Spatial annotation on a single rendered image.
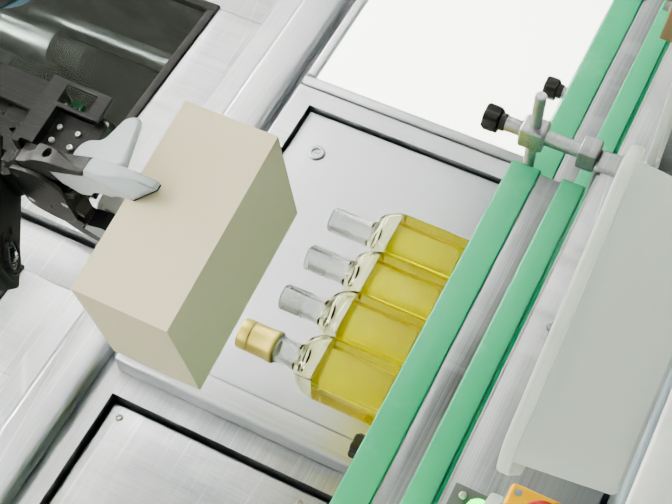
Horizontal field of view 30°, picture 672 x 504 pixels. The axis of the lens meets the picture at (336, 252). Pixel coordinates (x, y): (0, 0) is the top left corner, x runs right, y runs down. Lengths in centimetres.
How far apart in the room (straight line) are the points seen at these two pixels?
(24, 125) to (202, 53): 87
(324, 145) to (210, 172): 77
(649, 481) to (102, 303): 38
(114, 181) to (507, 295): 47
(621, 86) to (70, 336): 71
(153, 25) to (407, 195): 49
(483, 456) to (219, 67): 85
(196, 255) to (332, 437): 60
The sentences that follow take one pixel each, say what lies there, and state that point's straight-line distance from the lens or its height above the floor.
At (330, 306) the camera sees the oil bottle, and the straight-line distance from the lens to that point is 132.
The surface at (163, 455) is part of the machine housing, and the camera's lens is 147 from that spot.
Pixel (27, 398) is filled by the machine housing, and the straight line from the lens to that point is 149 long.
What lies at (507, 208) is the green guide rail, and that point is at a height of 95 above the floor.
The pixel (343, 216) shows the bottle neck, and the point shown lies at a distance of 140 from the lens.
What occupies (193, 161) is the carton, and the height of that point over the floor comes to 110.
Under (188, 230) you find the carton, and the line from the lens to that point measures 86.
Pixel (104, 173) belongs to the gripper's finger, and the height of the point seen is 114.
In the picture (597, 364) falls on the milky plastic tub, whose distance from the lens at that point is 78.
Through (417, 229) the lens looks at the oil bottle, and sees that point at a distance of 138.
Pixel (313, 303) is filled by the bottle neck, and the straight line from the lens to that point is 134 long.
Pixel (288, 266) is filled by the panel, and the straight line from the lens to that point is 153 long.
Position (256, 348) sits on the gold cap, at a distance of 132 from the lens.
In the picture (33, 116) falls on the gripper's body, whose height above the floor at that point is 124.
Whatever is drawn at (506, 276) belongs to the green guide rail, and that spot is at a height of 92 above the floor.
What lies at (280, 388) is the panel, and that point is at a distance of 145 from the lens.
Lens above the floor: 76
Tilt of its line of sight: 15 degrees up
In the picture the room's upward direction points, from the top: 67 degrees counter-clockwise
